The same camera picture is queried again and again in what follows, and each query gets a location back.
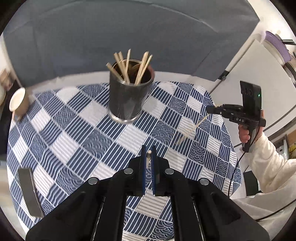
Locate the wooden chopstick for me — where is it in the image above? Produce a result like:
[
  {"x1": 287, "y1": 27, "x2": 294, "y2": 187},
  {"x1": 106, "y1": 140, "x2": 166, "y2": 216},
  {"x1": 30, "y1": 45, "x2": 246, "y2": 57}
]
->
[
  {"x1": 176, "y1": 113, "x2": 210, "y2": 145},
  {"x1": 125, "y1": 49, "x2": 131, "y2": 74},
  {"x1": 114, "y1": 53, "x2": 130, "y2": 84},
  {"x1": 118, "y1": 51, "x2": 127, "y2": 74},
  {"x1": 134, "y1": 51, "x2": 149, "y2": 85},
  {"x1": 106, "y1": 62, "x2": 123, "y2": 80},
  {"x1": 147, "y1": 150, "x2": 152, "y2": 163},
  {"x1": 135, "y1": 55, "x2": 153, "y2": 85}
]

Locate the white sleeve forearm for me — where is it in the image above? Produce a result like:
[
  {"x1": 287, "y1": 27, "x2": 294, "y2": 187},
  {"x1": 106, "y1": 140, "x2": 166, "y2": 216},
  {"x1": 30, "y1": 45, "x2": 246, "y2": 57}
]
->
[{"x1": 231, "y1": 131, "x2": 296, "y2": 235}]

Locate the person's right hand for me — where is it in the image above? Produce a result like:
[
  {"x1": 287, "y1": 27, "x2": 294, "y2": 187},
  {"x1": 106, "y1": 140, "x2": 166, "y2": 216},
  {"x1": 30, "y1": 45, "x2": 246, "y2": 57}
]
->
[{"x1": 238, "y1": 125, "x2": 264, "y2": 144}]

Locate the white cabinet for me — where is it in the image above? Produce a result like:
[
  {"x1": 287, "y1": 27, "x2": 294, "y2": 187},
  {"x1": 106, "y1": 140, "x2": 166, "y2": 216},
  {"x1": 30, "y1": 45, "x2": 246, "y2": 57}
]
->
[{"x1": 211, "y1": 40, "x2": 295, "y2": 136}]

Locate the grey fabric backdrop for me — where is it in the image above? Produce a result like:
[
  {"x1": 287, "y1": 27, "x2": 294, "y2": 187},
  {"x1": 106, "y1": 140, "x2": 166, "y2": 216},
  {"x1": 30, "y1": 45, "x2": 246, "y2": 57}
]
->
[{"x1": 1, "y1": 1, "x2": 259, "y2": 86}]

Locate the purple colander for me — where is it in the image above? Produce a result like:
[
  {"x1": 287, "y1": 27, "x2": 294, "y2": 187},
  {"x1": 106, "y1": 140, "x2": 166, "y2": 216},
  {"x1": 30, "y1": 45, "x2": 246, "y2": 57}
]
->
[{"x1": 264, "y1": 31, "x2": 292, "y2": 63}]

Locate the blue white patterned tablecloth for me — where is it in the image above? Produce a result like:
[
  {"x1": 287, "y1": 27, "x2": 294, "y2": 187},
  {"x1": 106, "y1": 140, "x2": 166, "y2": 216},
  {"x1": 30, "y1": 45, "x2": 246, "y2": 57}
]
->
[{"x1": 7, "y1": 82, "x2": 242, "y2": 232}]

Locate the black cylindrical utensil holder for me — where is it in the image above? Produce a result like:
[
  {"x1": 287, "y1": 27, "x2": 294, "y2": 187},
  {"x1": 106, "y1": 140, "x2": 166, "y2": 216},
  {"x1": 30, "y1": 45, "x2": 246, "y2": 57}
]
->
[{"x1": 108, "y1": 59, "x2": 155, "y2": 124}]

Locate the black smartphone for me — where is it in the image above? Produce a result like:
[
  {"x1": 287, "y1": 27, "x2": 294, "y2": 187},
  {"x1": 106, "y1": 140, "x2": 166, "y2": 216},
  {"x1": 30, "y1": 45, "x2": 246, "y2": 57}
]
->
[{"x1": 18, "y1": 168, "x2": 44, "y2": 218}]

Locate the beige ceramic mug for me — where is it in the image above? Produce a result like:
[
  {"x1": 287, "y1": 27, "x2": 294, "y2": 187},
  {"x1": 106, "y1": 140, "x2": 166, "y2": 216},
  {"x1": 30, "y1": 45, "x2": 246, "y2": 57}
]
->
[{"x1": 9, "y1": 87, "x2": 30, "y2": 121}]

